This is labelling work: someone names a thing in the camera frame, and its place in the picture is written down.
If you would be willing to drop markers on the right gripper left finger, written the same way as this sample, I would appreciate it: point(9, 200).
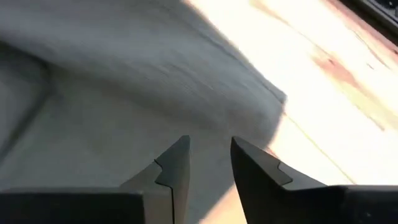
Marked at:
point(93, 207)

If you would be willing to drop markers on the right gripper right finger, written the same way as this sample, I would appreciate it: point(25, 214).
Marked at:
point(311, 205)

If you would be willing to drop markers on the grey towel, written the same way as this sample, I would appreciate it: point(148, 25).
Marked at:
point(124, 77)

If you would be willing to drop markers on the black table frame rail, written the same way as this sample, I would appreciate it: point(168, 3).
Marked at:
point(379, 14)

